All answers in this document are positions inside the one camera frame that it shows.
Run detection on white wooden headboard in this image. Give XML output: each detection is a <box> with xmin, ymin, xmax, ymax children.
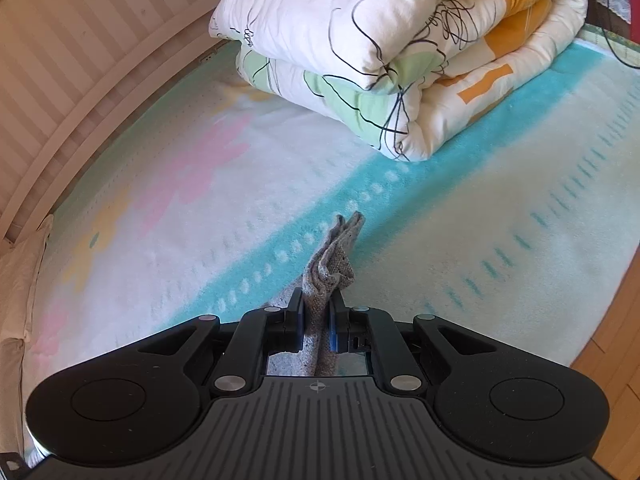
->
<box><xmin>0</xmin><ymin>0</ymin><xmax>261</xmax><ymax>247</ymax></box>

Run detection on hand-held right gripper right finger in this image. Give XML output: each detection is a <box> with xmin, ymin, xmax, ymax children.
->
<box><xmin>327</xmin><ymin>292</ymin><xmax>493</xmax><ymax>394</ymax></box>

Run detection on beige pillow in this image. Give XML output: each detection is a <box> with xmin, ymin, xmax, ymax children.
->
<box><xmin>0</xmin><ymin>336</ymin><xmax>32</xmax><ymax>461</ymax></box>

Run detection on cream white pillow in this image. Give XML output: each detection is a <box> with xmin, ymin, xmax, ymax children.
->
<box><xmin>0</xmin><ymin>214</ymin><xmax>54</xmax><ymax>347</ymax></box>

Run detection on black cable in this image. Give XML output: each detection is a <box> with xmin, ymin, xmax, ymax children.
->
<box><xmin>589</xmin><ymin>0</ymin><xmax>640</xmax><ymax>68</ymax></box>

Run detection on grey speckled pants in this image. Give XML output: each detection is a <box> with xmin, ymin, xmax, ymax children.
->
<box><xmin>265</xmin><ymin>211</ymin><xmax>373</xmax><ymax>377</ymax></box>

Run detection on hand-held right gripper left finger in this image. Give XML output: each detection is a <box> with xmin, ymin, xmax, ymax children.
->
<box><xmin>137</xmin><ymin>287</ymin><xmax>305</xmax><ymax>394</ymax></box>

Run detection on pastel floral bed blanket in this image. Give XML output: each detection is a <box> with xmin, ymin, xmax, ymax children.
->
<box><xmin>22</xmin><ymin>25</ymin><xmax>640</xmax><ymax>461</ymax></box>

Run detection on white floral folded quilt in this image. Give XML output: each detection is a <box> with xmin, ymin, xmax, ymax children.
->
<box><xmin>209</xmin><ymin>0</ymin><xmax>588</xmax><ymax>162</ymax></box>

